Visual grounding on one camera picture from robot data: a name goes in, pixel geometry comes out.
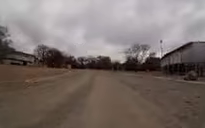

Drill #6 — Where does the row of dark trees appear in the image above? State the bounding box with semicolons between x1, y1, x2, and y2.
33;44;124;71

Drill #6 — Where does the large bare tree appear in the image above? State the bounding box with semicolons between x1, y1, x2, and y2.
123;43;162;72

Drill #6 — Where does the brown dirt road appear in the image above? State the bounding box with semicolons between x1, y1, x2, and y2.
0;68;205;128

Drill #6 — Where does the thin pole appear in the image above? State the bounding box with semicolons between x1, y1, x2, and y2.
159;39;164;58

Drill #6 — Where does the low pale building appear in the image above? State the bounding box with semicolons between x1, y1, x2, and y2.
1;50;38;66

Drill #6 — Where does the reddish bare earth bank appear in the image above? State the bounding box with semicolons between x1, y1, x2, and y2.
0;63;70;84

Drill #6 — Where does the grey building with sloped roof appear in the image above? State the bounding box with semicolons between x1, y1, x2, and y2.
160;40;205;77

